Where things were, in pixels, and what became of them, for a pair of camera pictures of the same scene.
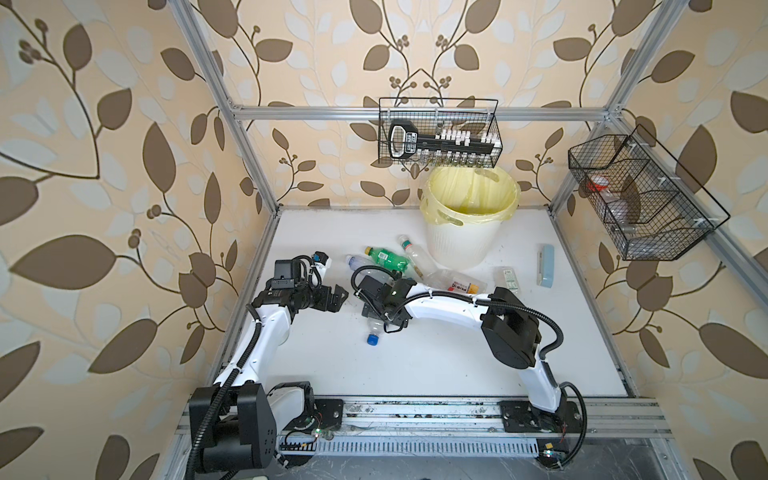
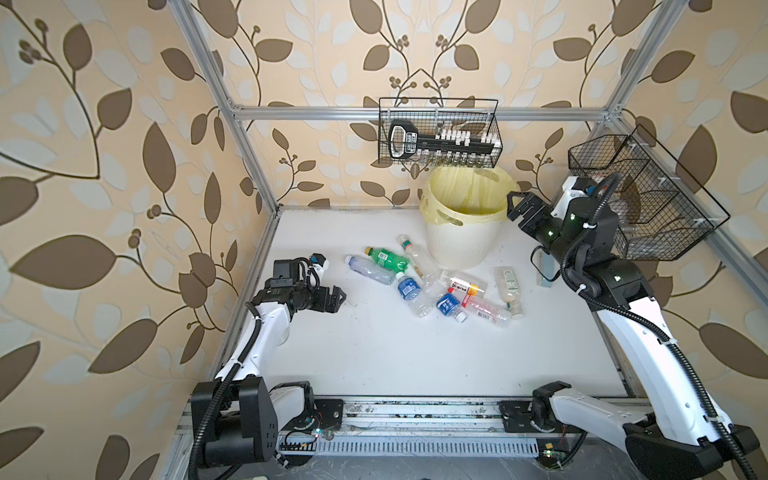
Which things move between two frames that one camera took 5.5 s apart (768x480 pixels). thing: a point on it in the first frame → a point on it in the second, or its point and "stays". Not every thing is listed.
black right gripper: x=366 y=311 → x=514 y=213
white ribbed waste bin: x=463 y=247 stays
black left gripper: x=322 y=303 stays
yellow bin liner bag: x=468 y=195 stays
